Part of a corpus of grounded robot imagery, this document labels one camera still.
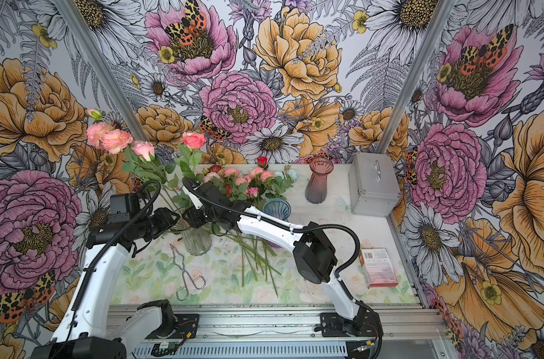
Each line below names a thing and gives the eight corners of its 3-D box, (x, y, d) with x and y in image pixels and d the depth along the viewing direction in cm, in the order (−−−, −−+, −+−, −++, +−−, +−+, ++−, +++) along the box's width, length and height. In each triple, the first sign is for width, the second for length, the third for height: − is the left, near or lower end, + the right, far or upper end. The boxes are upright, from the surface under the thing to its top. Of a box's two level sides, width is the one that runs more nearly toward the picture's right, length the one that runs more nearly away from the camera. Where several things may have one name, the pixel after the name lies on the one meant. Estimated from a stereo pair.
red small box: (365, 287, 84) (369, 283, 81) (357, 252, 93) (360, 247, 89) (394, 287, 84) (399, 283, 81) (383, 252, 93) (387, 247, 89)
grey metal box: (350, 216, 104) (361, 194, 91) (348, 176, 121) (357, 151, 108) (387, 221, 103) (403, 199, 90) (380, 179, 119) (393, 155, 106)
